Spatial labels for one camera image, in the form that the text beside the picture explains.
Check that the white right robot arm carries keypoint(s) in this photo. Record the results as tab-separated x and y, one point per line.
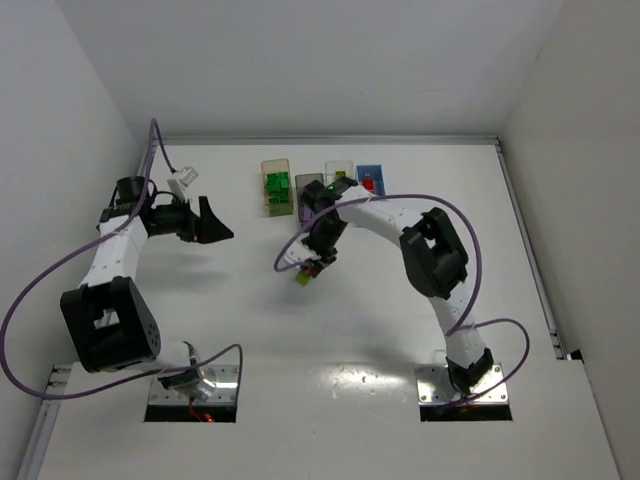
435	262

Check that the red green lego stack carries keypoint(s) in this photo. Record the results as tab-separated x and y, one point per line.
307	273

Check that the orange translucent bin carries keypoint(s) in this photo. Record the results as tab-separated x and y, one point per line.
272	166

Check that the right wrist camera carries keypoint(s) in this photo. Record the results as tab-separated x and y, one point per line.
298	254

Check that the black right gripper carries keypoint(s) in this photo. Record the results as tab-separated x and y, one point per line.
320	261

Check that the clear plastic bin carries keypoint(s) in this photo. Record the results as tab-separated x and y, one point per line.
338	165

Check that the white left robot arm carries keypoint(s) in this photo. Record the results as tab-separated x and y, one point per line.
111	326

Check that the blue plastic bin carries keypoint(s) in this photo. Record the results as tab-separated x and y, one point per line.
374	172

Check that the green square lego brick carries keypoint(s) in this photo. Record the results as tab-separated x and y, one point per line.
277	188

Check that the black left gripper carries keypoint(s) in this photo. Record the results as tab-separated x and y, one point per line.
201	220

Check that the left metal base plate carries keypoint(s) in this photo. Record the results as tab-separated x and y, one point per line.
210	386

